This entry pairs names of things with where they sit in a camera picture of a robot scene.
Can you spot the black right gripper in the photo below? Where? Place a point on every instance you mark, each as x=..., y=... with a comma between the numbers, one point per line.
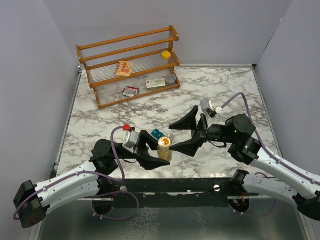
x=190, y=146

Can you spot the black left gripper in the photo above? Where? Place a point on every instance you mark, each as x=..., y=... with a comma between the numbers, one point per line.
x=141, y=151

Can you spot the clear pill bottle gold lid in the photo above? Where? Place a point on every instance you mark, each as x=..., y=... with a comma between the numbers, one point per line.
x=163, y=149

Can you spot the teal pill organizer box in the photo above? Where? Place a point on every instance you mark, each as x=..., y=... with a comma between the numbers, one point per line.
x=157, y=134

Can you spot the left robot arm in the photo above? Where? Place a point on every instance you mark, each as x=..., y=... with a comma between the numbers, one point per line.
x=94, y=178

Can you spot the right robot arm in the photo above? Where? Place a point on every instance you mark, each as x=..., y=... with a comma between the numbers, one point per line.
x=290, y=183

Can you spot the red white staples box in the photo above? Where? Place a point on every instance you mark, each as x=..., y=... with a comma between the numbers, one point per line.
x=130, y=91

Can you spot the green white cardboard box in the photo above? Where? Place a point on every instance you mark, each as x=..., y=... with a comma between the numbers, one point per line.
x=154, y=84

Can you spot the yellow block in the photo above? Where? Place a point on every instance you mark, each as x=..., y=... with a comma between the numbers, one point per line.
x=165, y=54

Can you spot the wooden three-tier shelf rack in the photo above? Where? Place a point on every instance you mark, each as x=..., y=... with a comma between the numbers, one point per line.
x=143, y=50

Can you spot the orange spiral notebook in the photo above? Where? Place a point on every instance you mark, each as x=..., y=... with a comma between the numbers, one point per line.
x=123, y=69

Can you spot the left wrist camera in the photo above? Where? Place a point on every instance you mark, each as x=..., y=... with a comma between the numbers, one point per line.
x=131, y=138

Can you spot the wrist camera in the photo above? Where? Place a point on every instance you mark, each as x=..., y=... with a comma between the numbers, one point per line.
x=131, y=138
x=209, y=109

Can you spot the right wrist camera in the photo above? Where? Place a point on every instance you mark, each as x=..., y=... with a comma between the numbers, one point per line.
x=209, y=109

